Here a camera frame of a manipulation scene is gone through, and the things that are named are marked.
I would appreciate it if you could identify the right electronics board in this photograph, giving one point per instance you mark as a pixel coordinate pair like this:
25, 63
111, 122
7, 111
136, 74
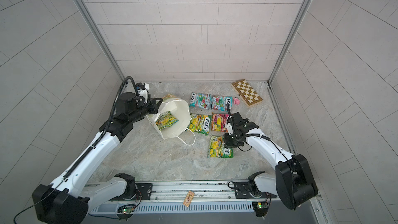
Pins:
260, 208

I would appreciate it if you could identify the teal pink blossom candy bag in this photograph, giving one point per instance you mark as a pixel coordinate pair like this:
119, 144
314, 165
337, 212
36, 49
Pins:
201, 100

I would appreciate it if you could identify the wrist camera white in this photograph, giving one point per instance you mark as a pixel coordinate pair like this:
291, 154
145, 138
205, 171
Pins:
143, 90
229, 128

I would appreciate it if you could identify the left electronics board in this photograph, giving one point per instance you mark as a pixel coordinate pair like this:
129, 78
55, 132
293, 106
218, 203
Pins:
126, 209

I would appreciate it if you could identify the yellow green tea candy bag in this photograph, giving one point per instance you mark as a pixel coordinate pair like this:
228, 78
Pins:
200, 124

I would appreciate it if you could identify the dark green candy bag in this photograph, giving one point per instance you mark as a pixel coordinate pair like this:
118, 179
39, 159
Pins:
217, 148

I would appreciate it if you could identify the small pink toy on table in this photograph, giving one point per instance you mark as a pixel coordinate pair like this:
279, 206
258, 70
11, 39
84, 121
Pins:
236, 101

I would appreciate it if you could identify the green Fox's spring tea bag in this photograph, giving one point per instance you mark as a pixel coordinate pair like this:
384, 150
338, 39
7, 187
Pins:
165, 120

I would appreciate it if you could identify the wooden chessboard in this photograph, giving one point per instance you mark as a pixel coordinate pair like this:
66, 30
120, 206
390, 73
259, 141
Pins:
248, 94

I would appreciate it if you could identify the small wooden tag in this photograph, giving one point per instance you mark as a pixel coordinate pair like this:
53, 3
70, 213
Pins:
188, 199

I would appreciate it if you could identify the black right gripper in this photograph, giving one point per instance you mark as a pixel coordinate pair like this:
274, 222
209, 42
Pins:
227, 143

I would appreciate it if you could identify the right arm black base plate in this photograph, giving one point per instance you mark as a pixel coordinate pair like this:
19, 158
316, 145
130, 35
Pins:
248, 190

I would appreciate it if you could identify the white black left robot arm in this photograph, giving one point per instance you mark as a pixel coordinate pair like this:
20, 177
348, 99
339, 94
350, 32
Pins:
65, 200

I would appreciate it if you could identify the grey metal corner profile left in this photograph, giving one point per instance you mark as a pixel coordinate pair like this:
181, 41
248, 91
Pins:
80, 4

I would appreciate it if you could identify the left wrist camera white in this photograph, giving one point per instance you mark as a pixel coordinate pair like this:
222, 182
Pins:
143, 90

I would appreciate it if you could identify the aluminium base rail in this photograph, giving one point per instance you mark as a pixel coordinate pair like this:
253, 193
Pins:
218, 191

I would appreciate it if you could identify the grey metal corner profile right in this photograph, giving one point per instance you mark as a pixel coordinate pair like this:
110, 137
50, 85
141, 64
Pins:
295, 27

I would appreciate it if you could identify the orange Fox's candy bag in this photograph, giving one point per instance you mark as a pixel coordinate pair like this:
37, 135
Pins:
218, 122

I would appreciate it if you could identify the white paper shopping bag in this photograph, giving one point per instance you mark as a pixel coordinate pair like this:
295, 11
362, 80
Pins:
180, 109

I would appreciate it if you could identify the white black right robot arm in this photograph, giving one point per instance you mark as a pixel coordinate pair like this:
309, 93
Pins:
293, 182

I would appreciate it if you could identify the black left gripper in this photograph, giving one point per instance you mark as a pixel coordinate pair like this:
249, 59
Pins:
153, 108

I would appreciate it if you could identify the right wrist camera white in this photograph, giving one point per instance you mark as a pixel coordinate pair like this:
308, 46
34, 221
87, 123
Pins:
229, 128

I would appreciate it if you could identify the teal Fox's candy bag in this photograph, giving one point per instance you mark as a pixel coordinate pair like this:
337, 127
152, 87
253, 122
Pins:
221, 103

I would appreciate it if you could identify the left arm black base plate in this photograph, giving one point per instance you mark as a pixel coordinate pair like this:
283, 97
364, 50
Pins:
141, 191

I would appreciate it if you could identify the electronics board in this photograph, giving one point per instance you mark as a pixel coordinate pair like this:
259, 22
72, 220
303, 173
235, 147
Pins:
260, 208
126, 209

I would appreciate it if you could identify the grey metal corner profile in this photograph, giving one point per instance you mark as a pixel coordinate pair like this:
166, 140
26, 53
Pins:
295, 27
80, 4

